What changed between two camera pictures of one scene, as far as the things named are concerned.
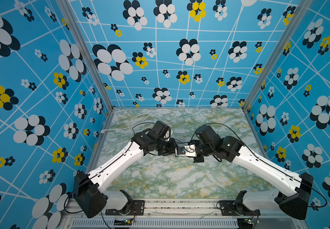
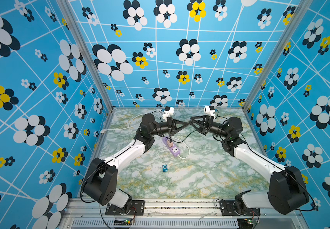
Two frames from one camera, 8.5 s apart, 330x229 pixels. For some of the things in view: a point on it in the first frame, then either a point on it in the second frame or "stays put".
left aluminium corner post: (81, 37) stays put
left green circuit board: (127, 222) stays put
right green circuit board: (245, 223) stays put
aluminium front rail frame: (177, 215) stays put
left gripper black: (173, 146) to (173, 130)
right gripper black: (196, 160) to (208, 124)
